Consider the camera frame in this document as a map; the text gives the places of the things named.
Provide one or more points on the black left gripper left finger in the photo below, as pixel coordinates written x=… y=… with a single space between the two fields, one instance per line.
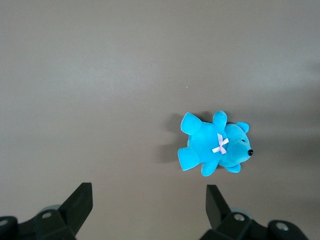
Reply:
x=62 y=217

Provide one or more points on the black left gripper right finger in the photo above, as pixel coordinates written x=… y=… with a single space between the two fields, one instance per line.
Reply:
x=225 y=220

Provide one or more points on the blue teddy bear plush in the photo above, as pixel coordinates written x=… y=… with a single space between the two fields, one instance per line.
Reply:
x=205 y=142

